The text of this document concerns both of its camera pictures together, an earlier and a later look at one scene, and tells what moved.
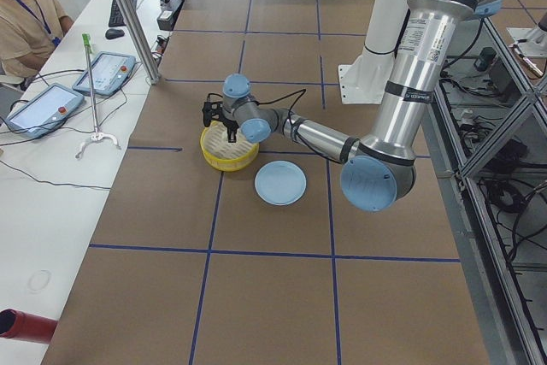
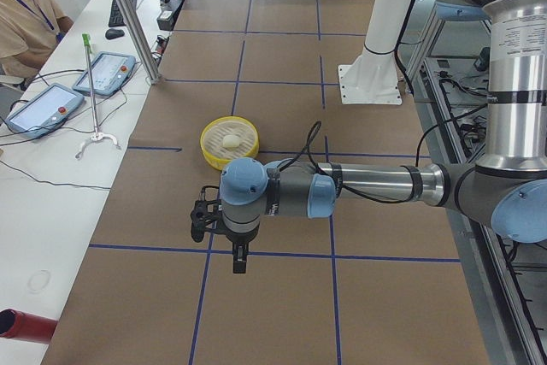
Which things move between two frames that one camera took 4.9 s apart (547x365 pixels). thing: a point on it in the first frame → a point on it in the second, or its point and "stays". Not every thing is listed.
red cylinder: x=14 y=324 stays
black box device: x=169 y=7 stays
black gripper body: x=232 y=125 → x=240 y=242
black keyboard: x=115 y=17 stays
